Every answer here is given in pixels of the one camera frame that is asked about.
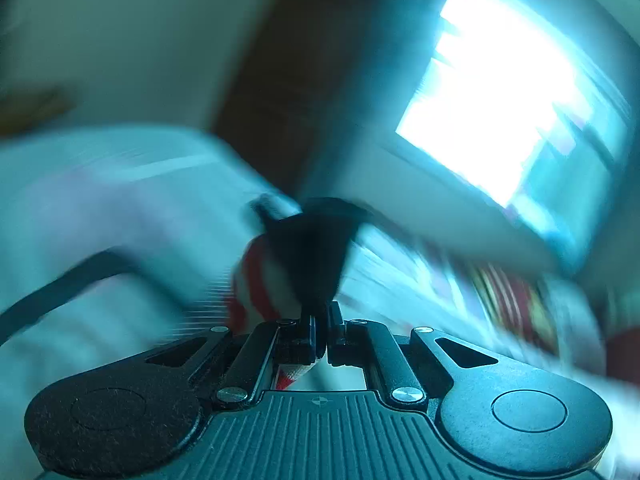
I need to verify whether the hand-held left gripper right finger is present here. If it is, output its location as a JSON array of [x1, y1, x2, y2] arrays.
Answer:
[[327, 302, 501, 403]]

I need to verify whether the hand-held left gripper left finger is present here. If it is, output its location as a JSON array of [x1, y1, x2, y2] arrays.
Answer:
[[145, 314, 319, 406]]

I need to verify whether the red white navy striped sweater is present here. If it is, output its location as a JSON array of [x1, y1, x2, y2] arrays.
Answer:
[[225, 197, 373, 392]]

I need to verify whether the red folded blanket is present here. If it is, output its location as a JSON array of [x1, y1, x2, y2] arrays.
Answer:
[[467, 262, 563, 353]]

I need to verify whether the grey curtain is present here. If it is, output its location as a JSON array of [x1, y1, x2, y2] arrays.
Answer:
[[300, 0, 463, 206]]

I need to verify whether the brown wooden door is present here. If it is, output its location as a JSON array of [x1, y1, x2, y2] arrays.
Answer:
[[214, 0, 383, 201]]

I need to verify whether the window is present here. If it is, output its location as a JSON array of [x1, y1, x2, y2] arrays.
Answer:
[[394, 0, 633, 266]]

